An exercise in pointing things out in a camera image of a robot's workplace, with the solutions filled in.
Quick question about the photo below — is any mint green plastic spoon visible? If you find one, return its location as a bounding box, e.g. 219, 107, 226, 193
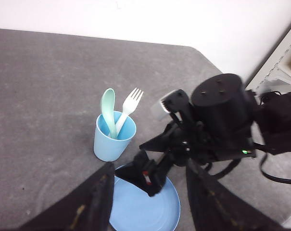
101, 88, 117, 139

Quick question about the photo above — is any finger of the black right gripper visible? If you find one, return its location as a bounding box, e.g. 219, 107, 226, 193
115, 150, 169, 197

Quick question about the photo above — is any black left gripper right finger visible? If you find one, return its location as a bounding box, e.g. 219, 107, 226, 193
186, 161, 284, 231

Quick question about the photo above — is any black cable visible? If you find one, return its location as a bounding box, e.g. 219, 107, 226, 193
205, 143, 291, 185

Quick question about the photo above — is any white shelf unit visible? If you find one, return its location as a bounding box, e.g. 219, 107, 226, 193
246, 28, 291, 95

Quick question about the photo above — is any light blue plastic cup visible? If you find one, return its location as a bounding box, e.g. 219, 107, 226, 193
93, 114, 137, 162

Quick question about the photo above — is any blue plastic plate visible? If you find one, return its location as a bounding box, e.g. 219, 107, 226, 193
109, 176, 181, 231

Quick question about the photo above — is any white plastic fork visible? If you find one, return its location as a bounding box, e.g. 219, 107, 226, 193
115, 88, 144, 135

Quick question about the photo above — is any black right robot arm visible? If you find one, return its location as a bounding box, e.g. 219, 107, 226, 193
115, 73, 291, 196

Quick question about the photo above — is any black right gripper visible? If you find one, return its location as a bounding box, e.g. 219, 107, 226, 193
140, 73, 256, 164

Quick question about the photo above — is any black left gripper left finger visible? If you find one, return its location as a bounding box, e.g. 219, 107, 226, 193
20, 163, 114, 231

